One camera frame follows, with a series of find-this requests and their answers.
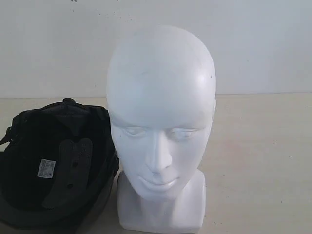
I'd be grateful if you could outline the white mannequin head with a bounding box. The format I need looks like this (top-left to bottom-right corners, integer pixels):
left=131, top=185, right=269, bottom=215
left=107, top=25, right=216, bottom=227

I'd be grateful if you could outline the black helmet with tinted visor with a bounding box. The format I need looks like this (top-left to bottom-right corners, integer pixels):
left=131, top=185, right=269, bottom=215
left=0, top=98, right=119, bottom=230

